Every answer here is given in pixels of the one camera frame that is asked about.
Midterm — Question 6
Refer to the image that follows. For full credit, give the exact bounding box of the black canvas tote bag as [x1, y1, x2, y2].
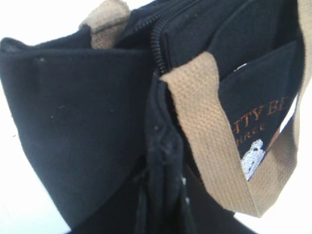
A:
[0, 0, 312, 234]

